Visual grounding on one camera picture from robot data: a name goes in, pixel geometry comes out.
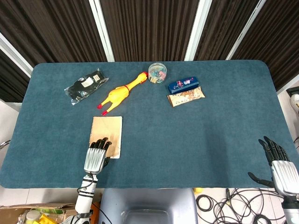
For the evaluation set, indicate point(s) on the tan paper notebook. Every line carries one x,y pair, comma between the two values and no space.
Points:
109,130

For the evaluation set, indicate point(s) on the white partition post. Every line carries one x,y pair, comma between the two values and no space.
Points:
246,30
101,30
198,30
14,54

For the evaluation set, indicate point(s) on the yellow toy blocks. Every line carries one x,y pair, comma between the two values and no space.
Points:
45,219

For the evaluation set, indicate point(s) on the brown snack packet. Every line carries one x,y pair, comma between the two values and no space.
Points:
187,96

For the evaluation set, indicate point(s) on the grey robot base body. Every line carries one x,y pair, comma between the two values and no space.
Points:
147,203

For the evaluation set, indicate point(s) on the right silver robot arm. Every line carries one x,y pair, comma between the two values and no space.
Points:
290,210

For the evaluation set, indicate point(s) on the blue printed pencil case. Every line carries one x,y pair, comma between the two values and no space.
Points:
183,84

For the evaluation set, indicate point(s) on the brown cardboard box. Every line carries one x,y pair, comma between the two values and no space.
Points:
35,206

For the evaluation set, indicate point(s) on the chrome chair frame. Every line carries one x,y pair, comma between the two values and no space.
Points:
5,143

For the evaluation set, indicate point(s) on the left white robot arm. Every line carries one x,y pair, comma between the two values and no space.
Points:
84,200

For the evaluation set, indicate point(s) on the yellow rubber chicken toy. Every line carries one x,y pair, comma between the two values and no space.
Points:
119,93

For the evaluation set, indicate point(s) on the teal felt table cover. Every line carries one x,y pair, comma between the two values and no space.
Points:
175,144

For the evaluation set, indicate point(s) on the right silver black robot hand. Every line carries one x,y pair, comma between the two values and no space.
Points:
285,173

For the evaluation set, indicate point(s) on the clear jar of binder clips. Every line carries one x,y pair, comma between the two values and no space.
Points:
158,72

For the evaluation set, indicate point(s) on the small yellow floor object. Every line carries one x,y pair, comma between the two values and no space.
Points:
198,190

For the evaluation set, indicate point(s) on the white sneaker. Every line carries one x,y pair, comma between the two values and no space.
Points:
295,101

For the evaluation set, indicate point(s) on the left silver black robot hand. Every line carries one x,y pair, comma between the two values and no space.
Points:
94,159

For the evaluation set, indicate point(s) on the black item in plastic bag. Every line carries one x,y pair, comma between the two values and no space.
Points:
84,87

